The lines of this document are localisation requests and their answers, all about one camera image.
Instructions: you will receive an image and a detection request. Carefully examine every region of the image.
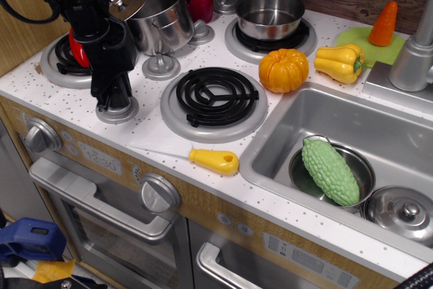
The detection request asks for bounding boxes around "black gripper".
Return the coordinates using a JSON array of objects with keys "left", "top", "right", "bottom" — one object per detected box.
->
[{"left": 82, "top": 20, "right": 137, "bottom": 110}]

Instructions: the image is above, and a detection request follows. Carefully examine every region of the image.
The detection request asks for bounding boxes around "silver stove knob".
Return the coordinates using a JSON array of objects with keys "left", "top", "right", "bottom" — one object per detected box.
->
[
  {"left": 188, "top": 19, "right": 214, "bottom": 45},
  {"left": 213, "top": 0, "right": 239, "bottom": 15},
  {"left": 141, "top": 53, "right": 181, "bottom": 81},
  {"left": 95, "top": 97, "right": 139, "bottom": 125}
]

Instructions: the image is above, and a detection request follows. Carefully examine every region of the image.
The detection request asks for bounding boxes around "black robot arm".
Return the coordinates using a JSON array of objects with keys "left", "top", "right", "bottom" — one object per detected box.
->
[{"left": 1, "top": 0, "right": 137, "bottom": 111}]

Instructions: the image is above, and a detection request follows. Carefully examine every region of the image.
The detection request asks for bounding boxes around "steel pot lid with knob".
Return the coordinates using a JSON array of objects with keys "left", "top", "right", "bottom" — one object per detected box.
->
[{"left": 109, "top": 0, "right": 147, "bottom": 21}]

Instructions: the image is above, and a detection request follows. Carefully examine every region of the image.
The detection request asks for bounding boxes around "silver back stove knob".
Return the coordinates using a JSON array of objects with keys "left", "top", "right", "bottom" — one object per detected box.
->
[{"left": 213, "top": 0, "right": 239, "bottom": 15}]

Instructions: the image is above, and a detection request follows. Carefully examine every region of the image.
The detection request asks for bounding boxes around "black left coil burner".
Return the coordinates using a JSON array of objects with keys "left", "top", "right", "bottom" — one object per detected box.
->
[{"left": 55, "top": 35, "right": 91, "bottom": 76}]

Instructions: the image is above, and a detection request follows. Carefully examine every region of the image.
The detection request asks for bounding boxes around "black coil burner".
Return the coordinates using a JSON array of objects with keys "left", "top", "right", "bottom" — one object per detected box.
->
[
  {"left": 234, "top": 20, "right": 311, "bottom": 53},
  {"left": 55, "top": 35, "right": 91, "bottom": 76},
  {"left": 175, "top": 67, "right": 259, "bottom": 127}
]

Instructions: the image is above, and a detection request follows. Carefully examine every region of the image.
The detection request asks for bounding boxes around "red toy under gripper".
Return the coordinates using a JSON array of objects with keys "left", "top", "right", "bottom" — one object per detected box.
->
[{"left": 68, "top": 28, "right": 91, "bottom": 68}]

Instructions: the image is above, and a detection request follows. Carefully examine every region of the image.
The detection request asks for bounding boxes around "silver left oven dial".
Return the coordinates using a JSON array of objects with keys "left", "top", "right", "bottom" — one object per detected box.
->
[{"left": 24, "top": 117, "right": 62, "bottom": 154}]

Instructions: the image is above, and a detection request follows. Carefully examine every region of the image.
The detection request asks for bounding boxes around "silver oven dial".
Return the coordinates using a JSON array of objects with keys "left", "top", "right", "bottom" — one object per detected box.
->
[
  {"left": 24, "top": 117, "right": 62, "bottom": 154},
  {"left": 139, "top": 173, "right": 181, "bottom": 214}
]

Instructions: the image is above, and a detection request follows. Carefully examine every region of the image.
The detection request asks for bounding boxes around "tall steel pot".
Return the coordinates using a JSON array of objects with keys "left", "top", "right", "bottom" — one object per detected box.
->
[{"left": 127, "top": 0, "right": 194, "bottom": 55}]

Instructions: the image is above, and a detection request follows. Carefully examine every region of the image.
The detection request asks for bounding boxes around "black front coil burner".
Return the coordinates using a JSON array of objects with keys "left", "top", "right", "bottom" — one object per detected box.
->
[{"left": 175, "top": 67, "right": 259, "bottom": 127}]

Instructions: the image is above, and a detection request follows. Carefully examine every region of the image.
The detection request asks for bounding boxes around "silver right oven dial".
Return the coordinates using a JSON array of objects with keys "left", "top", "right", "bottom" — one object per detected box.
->
[{"left": 139, "top": 173, "right": 181, "bottom": 214}]

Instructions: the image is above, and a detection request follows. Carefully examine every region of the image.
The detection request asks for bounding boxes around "dark red toy vegetable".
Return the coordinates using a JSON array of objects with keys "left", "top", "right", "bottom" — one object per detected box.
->
[{"left": 188, "top": 0, "right": 214, "bottom": 23}]

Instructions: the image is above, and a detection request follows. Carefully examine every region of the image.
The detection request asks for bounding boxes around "blue clamp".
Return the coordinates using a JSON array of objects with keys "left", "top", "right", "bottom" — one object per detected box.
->
[{"left": 1, "top": 217, "right": 67, "bottom": 261}]

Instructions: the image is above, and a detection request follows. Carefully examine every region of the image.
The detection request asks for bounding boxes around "orange toy pumpkin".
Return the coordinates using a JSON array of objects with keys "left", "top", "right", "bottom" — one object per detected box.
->
[{"left": 258, "top": 49, "right": 309, "bottom": 93}]

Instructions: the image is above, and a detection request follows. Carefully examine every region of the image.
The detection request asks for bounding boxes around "steel saucepan on burner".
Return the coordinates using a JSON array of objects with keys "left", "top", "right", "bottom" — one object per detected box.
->
[{"left": 235, "top": 0, "right": 305, "bottom": 40}]

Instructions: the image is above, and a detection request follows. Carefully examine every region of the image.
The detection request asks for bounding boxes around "yellow cloth scrap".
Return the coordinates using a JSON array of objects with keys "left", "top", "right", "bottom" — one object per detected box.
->
[{"left": 32, "top": 259, "right": 75, "bottom": 284}]

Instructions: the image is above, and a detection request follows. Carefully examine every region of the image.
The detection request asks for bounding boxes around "black back coil burner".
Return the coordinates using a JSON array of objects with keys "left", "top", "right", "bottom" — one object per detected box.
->
[{"left": 234, "top": 20, "right": 311, "bottom": 53}]

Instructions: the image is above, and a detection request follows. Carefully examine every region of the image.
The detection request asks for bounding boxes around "green toy bitter gourd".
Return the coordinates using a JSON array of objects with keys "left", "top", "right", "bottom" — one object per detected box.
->
[{"left": 301, "top": 137, "right": 361, "bottom": 206}]

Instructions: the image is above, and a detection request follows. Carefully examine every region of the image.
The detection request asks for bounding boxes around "small steel pot in sink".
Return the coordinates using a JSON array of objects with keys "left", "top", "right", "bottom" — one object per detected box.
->
[{"left": 288, "top": 135, "right": 375, "bottom": 213}]

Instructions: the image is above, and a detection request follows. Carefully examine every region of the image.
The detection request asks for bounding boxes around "yellow toy bell pepper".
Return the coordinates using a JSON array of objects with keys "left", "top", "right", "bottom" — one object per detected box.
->
[{"left": 314, "top": 43, "right": 365, "bottom": 84}]

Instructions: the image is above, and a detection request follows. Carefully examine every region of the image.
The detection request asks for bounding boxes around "green round plate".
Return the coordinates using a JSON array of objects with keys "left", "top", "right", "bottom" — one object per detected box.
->
[{"left": 335, "top": 27, "right": 405, "bottom": 68}]

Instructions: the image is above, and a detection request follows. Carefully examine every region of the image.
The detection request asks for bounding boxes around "orange toy carrot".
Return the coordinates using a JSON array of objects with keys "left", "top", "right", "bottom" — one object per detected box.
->
[{"left": 368, "top": 1, "right": 398, "bottom": 47}]

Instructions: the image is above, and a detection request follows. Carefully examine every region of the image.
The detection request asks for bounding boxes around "silver sink basin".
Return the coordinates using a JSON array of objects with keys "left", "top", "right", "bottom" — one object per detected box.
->
[{"left": 240, "top": 83, "right": 432, "bottom": 263}]

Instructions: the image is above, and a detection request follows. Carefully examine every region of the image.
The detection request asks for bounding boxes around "silver faucet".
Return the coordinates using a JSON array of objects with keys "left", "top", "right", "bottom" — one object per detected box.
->
[{"left": 388, "top": 0, "right": 432, "bottom": 92}]

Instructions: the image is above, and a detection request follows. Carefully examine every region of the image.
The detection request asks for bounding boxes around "steel lid in sink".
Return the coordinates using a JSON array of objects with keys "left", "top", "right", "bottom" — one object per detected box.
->
[{"left": 361, "top": 186, "right": 432, "bottom": 248}]

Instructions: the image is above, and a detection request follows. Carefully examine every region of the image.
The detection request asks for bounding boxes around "silver oven door handle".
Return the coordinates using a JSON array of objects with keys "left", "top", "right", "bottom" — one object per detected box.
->
[{"left": 29, "top": 158, "right": 173, "bottom": 245}]

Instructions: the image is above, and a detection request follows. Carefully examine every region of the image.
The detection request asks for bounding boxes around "black cable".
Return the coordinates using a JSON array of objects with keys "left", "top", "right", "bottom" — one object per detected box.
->
[{"left": 0, "top": 0, "right": 62, "bottom": 25}]

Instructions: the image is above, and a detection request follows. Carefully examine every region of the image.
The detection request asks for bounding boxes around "yellow handled toy knife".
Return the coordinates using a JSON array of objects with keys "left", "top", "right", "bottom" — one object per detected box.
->
[{"left": 129, "top": 137, "right": 240, "bottom": 175}]

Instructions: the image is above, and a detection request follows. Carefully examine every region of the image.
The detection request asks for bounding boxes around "silver dishwasher door handle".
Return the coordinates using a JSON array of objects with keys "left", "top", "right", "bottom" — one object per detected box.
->
[{"left": 196, "top": 242, "right": 260, "bottom": 289}]

